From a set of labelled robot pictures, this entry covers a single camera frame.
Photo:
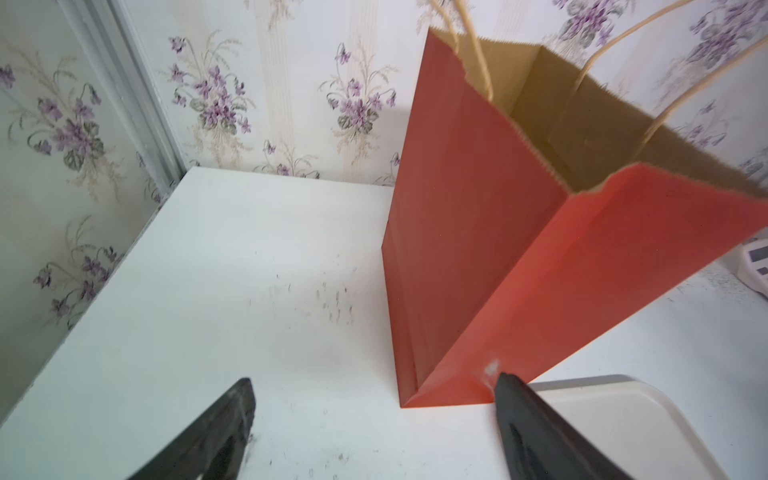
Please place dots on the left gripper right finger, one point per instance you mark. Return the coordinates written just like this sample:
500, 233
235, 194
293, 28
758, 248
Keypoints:
539, 443

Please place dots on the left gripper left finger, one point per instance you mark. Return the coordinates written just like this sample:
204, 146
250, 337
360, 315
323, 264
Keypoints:
213, 446

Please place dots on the red paper bag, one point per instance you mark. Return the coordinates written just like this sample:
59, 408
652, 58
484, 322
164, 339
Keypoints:
533, 211

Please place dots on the beige plastic tray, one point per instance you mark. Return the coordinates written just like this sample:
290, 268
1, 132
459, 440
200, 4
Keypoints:
633, 424

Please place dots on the pink calculator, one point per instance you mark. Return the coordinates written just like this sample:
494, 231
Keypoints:
753, 266

